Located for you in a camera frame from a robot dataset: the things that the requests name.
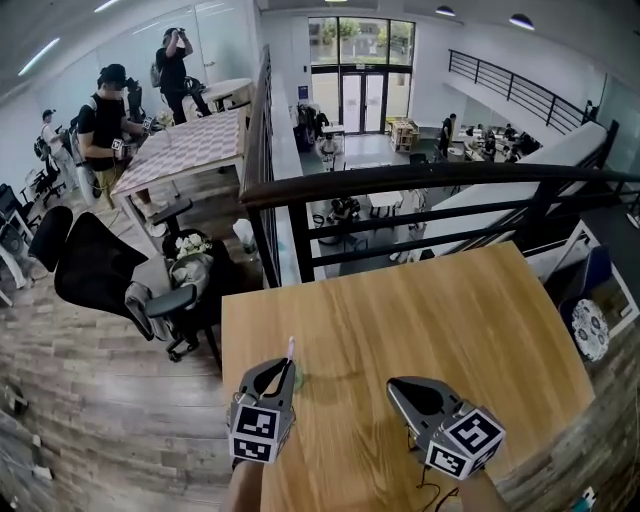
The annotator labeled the white flower bouquet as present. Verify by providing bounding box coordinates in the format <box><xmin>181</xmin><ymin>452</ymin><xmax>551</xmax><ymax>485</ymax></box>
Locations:
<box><xmin>168</xmin><ymin>231</ymin><xmax>216</xmax><ymax>290</ymax></box>

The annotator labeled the checked top table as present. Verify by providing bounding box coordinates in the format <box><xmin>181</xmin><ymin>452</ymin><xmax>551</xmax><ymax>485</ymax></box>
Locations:
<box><xmin>110</xmin><ymin>108</ymin><xmax>249</xmax><ymax>242</ymax></box>

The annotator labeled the black balcony railing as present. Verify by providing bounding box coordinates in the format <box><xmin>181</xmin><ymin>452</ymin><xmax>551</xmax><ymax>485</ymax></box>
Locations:
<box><xmin>447</xmin><ymin>48</ymin><xmax>602</xmax><ymax>136</ymax></box>

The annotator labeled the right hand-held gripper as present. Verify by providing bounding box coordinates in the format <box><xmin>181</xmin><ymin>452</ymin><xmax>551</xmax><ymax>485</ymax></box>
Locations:
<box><xmin>386</xmin><ymin>376</ymin><xmax>507</xmax><ymax>482</ymax></box>

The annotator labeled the round white table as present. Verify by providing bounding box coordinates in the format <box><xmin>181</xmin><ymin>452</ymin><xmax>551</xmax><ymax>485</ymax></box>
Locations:
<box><xmin>198</xmin><ymin>77</ymin><xmax>257</xmax><ymax>114</ymax></box>

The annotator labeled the grey cloth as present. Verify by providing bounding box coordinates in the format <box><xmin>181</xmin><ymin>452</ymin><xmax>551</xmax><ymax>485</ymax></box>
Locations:
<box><xmin>123</xmin><ymin>281</ymin><xmax>172</xmax><ymax>342</ymax></box>

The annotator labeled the person's right forearm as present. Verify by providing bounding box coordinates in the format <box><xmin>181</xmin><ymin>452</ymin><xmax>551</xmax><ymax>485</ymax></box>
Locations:
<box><xmin>455</xmin><ymin>469</ymin><xmax>512</xmax><ymax>512</ymax></box>

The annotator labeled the black metal railing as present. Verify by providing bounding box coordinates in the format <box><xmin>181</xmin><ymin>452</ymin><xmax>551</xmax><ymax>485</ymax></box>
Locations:
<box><xmin>239</xmin><ymin>160</ymin><xmax>640</xmax><ymax>289</ymax></box>

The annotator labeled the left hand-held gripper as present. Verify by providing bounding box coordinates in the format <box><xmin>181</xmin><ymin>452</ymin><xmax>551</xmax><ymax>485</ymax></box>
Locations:
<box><xmin>228</xmin><ymin>357</ymin><xmax>297</xmax><ymax>465</ymax></box>

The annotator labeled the glass entrance door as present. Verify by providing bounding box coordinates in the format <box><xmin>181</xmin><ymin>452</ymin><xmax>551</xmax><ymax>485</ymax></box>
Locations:
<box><xmin>308</xmin><ymin>16</ymin><xmax>417</xmax><ymax>136</ymax></box>

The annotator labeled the patterned round cushion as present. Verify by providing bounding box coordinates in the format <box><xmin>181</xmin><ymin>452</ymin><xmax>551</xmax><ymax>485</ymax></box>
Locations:
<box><xmin>570</xmin><ymin>298</ymin><xmax>611</xmax><ymax>363</ymax></box>

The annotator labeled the blue chair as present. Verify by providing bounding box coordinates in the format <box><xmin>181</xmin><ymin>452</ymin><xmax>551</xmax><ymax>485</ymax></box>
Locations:
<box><xmin>558</xmin><ymin>244</ymin><xmax>615</xmax><ymax>362</ymax></box>

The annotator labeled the wooden crate shelf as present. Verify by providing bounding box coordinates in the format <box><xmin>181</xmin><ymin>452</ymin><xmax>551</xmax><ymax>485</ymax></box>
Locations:
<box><xmin>388</xmin><ymin>116</ymin><xmax>421</xmax><ymax>153</ymax></box>

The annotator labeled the black mesh office chair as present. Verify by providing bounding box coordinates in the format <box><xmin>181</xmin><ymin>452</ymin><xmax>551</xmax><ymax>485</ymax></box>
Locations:
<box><xmin>28</xmin><ymin>205</ymin><xmax>222</xmax><ymax>364</ymax></box>

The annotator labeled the black swivel chair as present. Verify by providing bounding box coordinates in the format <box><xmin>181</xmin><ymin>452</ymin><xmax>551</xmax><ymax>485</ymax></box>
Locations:
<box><xmin>19</xmin><ymin>152</ymin><xmax>67</xmax><ymax>209</ymax></box>

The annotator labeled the black cable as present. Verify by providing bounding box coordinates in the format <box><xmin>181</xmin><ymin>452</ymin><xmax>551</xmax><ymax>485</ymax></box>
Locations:
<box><xmin>415</xmin><ymin>462</ymin><xmax>460</xmax><ymax>512</ymax></box>

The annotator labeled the person's left forearm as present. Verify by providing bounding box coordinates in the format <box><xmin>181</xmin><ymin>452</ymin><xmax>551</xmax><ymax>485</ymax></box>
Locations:
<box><xmin>219</xmin><ymin>457</ymin><xmax>267</xmax><ymax>512</ymax></box>

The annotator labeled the white plastic bag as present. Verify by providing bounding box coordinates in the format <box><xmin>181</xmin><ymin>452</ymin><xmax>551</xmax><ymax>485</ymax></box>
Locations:
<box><xmin>232</xmin><ymin>218</ymin><xmax>259</xmax><ymax>254</ymax></box>

